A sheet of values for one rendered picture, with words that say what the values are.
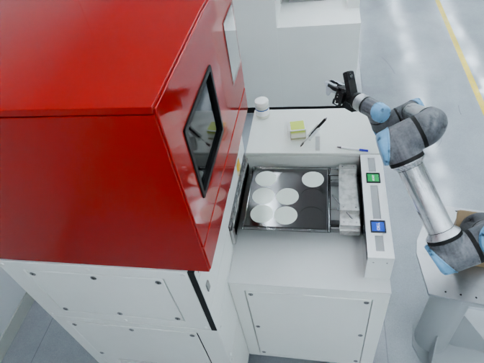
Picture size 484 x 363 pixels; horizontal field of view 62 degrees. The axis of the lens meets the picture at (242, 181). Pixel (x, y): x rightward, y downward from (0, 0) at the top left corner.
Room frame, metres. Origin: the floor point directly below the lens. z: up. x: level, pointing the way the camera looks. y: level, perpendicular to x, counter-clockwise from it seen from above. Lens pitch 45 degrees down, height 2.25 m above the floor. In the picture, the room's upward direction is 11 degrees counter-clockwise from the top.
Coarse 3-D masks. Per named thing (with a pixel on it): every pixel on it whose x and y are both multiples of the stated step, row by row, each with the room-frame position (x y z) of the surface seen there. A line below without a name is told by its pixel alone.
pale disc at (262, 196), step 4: (260, 188) 1.27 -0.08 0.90; (264, 188) 1.27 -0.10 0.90; (268, 188) 1.26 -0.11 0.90; (256, 192) 1.25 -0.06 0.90; (260, 192) 1.24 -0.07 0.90; (264, 192) 1.24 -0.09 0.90; (268, 192) 1.23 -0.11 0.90; (272, 192) 1.23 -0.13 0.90; (252, 196) 1.23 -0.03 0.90; (256, 196) 1.23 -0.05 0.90; (260, 196) 1.22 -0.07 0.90; (264, 196) 1.22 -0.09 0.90; (268, 196) 1.21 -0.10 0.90; (272, 196) 1.21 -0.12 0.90; (256, 200) 1.20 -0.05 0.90; (260, 200) 1.20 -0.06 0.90; (264, 200) 1.19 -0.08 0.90; (268, 200) 1.19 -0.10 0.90
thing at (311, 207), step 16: (288, 176) 1.31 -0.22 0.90; (304, 192) 1.20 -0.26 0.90; (320, 192) 1.18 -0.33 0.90; (272, 208) 1.14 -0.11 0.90; (304, 208) 1.11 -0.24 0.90; (320, 208) 1.09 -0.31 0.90; (256, 224) 1.07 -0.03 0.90; (272, 224) 1.05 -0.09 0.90; (288, 224) 1.04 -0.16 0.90; (304, 224) 1.02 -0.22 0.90; (320, 224) 1.01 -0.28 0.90
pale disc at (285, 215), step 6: (276, 210) 1.12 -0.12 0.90; (282, 210) 1.12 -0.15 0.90; (288, 210) 1.11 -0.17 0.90; (294, 210) 1.10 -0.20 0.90; (276, 216) 1.09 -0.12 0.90; (282, 216) 1.08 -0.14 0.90; (288, 216) 1.08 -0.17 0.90; (294, 216) 1.07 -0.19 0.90; (282, 222) 1.05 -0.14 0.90; (288, 222) 1.05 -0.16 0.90
